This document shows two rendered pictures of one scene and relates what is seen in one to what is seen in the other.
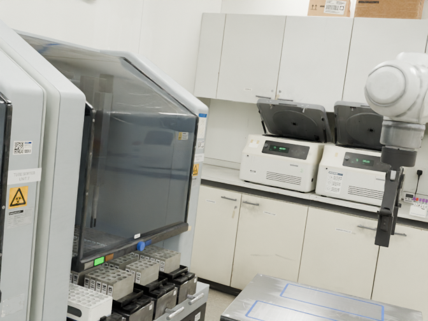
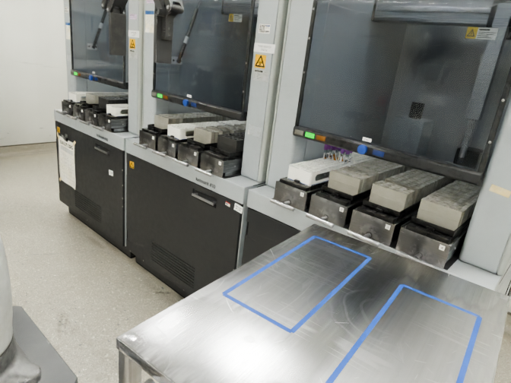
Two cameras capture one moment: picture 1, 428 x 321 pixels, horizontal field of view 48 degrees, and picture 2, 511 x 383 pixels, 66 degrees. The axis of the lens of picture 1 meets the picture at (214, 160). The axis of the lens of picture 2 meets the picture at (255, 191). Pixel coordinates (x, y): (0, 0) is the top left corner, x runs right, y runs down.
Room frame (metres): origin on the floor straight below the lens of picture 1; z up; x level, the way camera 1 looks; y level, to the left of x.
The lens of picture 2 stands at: (1.49, -1.03, 1.22)
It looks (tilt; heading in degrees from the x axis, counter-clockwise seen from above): 19 degrees down; 105
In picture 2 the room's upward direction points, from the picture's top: 7 degrees clockwise
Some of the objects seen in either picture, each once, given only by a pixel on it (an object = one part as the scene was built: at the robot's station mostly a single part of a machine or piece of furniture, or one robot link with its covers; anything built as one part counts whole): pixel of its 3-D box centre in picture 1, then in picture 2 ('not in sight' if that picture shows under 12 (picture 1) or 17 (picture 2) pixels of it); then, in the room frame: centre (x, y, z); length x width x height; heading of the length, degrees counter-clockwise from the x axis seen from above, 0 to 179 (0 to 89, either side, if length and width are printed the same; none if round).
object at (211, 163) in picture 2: not in sight; (262, 154); (1.04, 0.69, 0.78); 0.73 x 0.14 x 0.09; 65
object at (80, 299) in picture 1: (61, 299); (322, 171); (1.35, 0.40, 0.83); 0.30 x 0.10 x 0.06; 65
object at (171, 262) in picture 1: (170, 263); (439, 214); (1.73, 0.11, 0.85); 0.12 x 0.02 x 0.06; 154
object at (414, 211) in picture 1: (421, 208); not in sight; (3.17, -1.41, 0.93); 0.30 x 0.10 x 0.06; 149
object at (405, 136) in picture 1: (401, 135); not in sight; (1.09, -0.41, 1.43); 0.09 x 0.09 x 0.06
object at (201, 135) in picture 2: not in sight; (204, 136); (0.81, 0.54, 0.85); 0.12 x 0.02 x 0.06; 156
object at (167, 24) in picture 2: not in sight; (170, 22); (1.17, -0.45, 1.25); 0.03 x 0.01 x 0.05; 155
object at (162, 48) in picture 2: (390, 220); (163, 39); (1.15, -0.44, 1.22); 0.03 x 0.01 x 0.07; 65
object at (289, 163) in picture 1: (290, 143); not in sight; (3.77, -0.58, 1.22); 0.62 x 0.56 x 0.64; 153
